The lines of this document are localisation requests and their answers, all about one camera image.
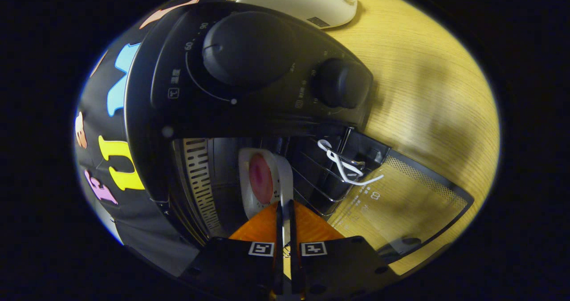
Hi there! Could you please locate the black toaster oven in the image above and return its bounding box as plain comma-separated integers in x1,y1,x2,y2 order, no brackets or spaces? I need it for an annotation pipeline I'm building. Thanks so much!
125,2,475,266

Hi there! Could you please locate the white pop-up toaster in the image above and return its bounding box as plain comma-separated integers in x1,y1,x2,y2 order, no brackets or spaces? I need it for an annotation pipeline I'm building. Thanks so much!
235,0,358,29

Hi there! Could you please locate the white square plate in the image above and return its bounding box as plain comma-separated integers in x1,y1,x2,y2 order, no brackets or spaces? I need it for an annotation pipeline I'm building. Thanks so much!
238,147,294,221

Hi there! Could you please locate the black backdrop cloth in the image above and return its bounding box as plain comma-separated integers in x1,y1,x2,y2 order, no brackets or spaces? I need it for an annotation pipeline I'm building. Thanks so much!
73,0,201,277

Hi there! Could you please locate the pink round meat slice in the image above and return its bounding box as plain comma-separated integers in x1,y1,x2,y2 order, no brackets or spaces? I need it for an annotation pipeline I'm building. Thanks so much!
248,153,274,204

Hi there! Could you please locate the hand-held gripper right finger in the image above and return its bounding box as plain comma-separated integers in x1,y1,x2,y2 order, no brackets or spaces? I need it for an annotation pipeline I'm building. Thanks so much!
287,199,399,301

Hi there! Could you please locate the white cord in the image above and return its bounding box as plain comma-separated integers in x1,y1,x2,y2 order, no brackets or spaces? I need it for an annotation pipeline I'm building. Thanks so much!
317,139,384,187

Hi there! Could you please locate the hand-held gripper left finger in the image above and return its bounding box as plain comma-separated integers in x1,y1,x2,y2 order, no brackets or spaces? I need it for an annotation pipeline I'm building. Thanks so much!
178,201,285,301

